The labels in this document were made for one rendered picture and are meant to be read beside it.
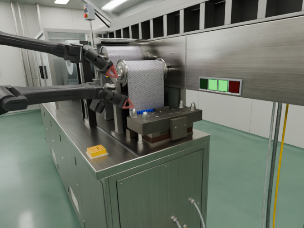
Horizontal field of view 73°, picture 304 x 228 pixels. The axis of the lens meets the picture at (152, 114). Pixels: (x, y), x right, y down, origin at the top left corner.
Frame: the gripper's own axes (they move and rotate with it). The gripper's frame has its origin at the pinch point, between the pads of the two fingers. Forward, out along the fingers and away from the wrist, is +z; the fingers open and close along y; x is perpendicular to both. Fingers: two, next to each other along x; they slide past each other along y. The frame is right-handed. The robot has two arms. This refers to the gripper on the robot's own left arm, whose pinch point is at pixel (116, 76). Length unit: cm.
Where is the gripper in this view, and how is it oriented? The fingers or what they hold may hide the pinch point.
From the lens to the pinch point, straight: 112.4
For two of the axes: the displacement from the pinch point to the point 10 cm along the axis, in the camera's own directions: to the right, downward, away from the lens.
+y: 5.8, 2.1, -7.8
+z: 6.2, 5.1, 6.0
